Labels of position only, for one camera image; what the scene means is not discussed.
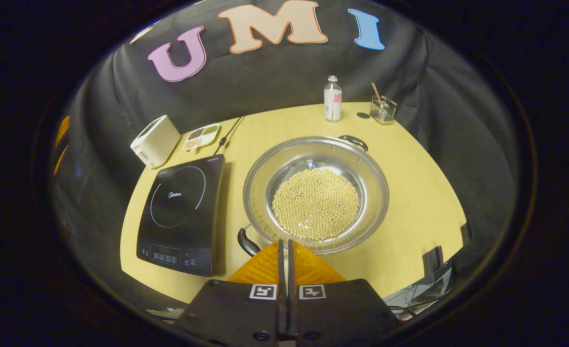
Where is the small white-labelled bottle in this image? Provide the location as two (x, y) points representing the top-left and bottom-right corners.
(324, 75), (342, 122)

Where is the cream white toaster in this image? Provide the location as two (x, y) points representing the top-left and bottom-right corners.
(130, 115), (181, 169)

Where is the glass jar with wooden stick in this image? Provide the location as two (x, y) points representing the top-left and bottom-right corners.
(370, 82), (398, 125)

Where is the black power cable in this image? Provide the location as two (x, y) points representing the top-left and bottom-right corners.
(214, 116), (245, 156)

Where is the steel pot with black handles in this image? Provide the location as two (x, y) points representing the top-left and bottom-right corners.
(238, 135), (390, 257)

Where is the black induction cooktop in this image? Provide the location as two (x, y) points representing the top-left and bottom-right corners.
(136, 154), (226, 277)

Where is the tangle of cables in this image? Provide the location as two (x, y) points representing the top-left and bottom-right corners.
(383, 270), (454, 319)

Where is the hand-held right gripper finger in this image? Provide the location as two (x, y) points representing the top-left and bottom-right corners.
(287, 239), (403, 347)
(174, 239), (286, 347)

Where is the white divided dish of beans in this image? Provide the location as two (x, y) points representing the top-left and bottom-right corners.
(183, 123), (221, 152)

